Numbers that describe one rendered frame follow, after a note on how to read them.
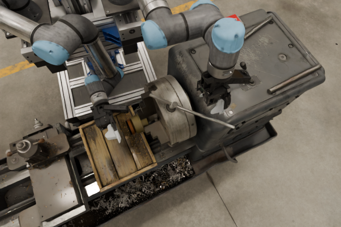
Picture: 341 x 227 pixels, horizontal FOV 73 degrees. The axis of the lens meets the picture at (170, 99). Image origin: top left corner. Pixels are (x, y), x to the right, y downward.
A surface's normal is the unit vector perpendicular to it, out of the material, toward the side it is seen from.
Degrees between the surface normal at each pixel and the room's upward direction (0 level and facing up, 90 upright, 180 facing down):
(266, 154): 0
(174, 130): 52
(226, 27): 10
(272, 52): 0
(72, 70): 0
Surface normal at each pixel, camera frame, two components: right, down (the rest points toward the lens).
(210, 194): 0.04, -0.41
